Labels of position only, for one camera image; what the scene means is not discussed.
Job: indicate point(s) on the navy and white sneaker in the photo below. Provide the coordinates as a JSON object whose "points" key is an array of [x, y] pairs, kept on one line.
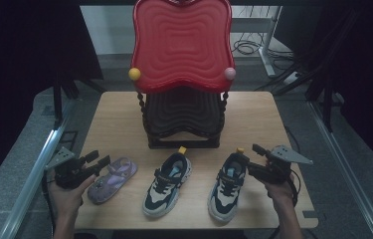
{"points": [[225, 192], [165, 186]]}

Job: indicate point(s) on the person's right hand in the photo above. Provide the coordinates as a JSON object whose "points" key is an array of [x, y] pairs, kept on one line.
{"points": [[281, 192]]}

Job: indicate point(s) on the white-legged desk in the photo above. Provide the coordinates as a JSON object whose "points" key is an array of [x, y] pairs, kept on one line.
{"points": [[268, 43]]}

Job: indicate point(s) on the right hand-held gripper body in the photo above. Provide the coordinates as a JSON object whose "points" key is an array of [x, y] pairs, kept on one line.
{"points": [[277, 169]]}

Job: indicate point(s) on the white power strip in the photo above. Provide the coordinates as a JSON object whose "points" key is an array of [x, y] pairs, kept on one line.
{"points": [[291, 78]]}

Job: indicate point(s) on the purple sandal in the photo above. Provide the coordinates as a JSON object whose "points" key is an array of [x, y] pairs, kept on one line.
{"points": [[114, 179]]}

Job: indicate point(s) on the red and black shoe rack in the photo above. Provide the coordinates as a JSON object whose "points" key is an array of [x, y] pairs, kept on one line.
{"points": [[182, 46]]}

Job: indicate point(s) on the dark curtain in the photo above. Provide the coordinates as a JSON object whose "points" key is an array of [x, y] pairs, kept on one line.
{"points": [[356, 66], [25, 66]]}

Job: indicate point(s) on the aluminium rail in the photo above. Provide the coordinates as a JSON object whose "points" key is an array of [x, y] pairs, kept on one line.
{"points": [[31, 186], [349, 179]]}

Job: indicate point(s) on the black metal stand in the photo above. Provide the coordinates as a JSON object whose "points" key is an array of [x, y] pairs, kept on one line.
{"points": [[327, 99], [57, 103]]}

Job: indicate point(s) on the person's left hand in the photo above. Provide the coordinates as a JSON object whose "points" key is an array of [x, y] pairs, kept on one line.
{"points": [[66, 200]]}

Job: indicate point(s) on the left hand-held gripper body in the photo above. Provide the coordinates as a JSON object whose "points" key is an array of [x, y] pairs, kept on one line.
{"points": [[69, 171]]}

